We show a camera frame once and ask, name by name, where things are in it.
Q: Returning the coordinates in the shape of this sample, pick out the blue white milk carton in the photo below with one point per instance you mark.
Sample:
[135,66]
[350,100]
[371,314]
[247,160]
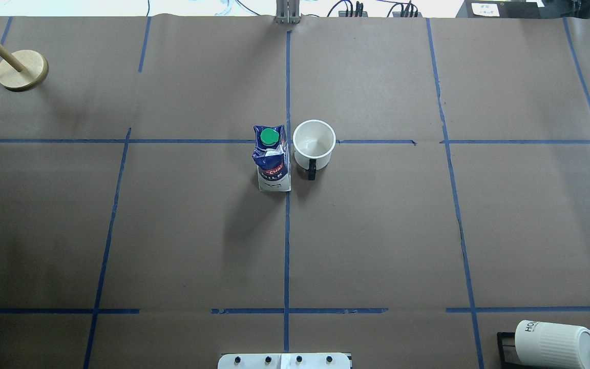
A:
[272,159]

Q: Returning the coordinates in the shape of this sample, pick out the white smiley face mug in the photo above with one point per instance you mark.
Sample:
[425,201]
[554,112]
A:
[313,143]

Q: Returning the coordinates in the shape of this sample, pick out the black box with label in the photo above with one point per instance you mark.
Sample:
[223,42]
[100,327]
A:
[499,9]

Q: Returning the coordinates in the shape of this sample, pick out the wooden mug tree stand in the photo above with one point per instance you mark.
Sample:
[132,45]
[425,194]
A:
[22,70]

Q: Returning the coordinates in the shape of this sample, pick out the aluminium frame post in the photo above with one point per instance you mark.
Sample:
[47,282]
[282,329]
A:
[288,12]

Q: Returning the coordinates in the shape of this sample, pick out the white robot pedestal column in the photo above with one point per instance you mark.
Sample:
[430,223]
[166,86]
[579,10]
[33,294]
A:
[286,360]

